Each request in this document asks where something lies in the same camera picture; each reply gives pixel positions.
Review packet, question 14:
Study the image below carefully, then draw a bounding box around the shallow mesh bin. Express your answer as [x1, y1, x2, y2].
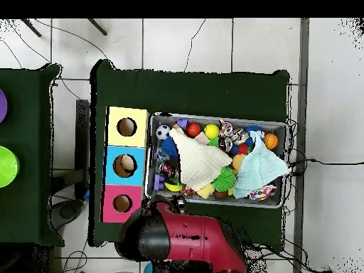
[144, 112, 291, 209]

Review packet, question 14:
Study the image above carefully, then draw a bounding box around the red ball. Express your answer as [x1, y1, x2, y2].
[186, 122, 202, 138]

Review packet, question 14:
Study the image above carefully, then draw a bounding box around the green spiky rubber ball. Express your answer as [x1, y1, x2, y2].
[211, 166, 237, 193]

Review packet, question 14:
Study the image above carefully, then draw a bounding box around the blue spiky rubber ball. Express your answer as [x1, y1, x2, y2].
[160, 136, 178, 160]

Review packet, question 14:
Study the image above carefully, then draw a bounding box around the green bowl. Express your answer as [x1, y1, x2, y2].
[0, 145, 21, 189]

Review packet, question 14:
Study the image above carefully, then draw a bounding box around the cream muslin cloth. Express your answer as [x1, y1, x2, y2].
[168, 127, 233, 192]

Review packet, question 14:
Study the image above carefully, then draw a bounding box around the black power cable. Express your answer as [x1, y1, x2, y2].
[289, 158, 364, 168]

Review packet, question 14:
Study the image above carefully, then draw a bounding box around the black tripod leg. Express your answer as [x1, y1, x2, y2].
[87, 18, 108, 37]
[21, 18, 43, 38]

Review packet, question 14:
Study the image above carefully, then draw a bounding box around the wooden box with three holes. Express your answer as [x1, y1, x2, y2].
[100, 106, 151, 225]

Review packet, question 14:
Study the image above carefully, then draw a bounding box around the purple bowl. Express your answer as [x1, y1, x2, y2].
[0, 88, 9, 124]

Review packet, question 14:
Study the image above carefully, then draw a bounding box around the yellow ball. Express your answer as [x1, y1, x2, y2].
[203, 123, 220, 139]

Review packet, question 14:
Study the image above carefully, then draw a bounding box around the black and white soccer ball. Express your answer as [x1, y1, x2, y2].
[155, 124, 171, 141]

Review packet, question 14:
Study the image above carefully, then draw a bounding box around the mint muslin cloth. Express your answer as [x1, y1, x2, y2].
[232, 130, 293, 200]

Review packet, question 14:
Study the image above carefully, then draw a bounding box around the multicoloured patterned cloth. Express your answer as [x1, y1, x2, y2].
[247, 184, 278, 201]
[218, 118, 235, 138]

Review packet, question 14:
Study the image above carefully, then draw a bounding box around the orange basketball toy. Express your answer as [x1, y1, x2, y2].
[263, 133, 279, 150]

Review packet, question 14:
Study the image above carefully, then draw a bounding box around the black stand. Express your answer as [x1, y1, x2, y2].
[74, 98, 91, 200]

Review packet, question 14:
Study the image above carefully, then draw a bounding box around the purple plastic block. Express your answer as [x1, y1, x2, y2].
[176, 117, 190, 132]

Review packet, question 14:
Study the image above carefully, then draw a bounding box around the dark green table cloth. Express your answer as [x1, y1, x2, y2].
[0, 63, 65, 247]
[88, 58, 291, 247]

